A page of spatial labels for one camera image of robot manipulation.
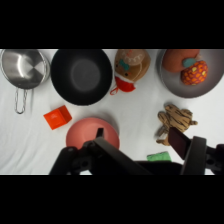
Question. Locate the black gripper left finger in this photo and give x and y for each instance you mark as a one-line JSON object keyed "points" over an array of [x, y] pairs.
{"points": [[113, 160]]}

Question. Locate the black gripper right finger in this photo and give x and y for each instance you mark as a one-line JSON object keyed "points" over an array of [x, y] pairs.
{"points": [[193, 156]]}

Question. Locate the green triangle block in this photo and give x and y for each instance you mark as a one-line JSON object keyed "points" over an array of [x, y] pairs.
{"points": [[159, 156]]}

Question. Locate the pink bowl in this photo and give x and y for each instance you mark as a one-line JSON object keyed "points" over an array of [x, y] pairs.
{"points": [[83, 133]]}

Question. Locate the grey bowl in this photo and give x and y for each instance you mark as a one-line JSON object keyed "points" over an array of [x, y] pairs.
{"points": [[173, 85]]}

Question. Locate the striped tiger plush toy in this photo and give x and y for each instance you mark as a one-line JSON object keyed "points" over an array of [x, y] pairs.
{"points": [[176, 118]]}

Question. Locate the orange block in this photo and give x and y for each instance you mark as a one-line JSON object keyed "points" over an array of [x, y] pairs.
{"points": [[57, 118]]}

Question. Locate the orange spotted plush ball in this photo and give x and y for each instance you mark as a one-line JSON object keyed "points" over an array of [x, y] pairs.
{"points": [[195, 74]]}

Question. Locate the gingerbread man plush toy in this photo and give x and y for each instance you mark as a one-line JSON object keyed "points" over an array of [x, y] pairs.
{"points": [[131, 66]]}

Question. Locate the orange round plush toy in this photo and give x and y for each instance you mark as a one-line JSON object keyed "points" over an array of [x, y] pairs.
{"points": [[173, 60]]}

